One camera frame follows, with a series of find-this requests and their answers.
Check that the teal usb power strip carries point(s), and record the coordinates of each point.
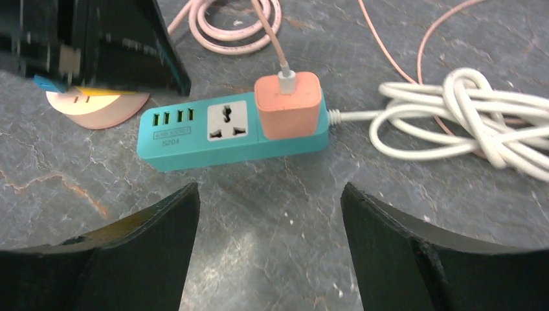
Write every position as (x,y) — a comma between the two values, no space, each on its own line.
(216,131)

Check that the salmon pink usb charger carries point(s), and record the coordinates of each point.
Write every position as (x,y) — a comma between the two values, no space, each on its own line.
(288,107)

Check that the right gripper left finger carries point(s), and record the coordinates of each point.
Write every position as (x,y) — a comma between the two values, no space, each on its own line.
(139,262)

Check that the pink shape sorter toy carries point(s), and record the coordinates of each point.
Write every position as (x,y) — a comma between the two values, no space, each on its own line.
(91,108)

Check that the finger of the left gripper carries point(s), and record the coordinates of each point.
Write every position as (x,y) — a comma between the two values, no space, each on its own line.
(119,45)

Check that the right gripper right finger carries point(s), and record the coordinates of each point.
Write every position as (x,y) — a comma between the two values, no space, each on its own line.
(404,263)

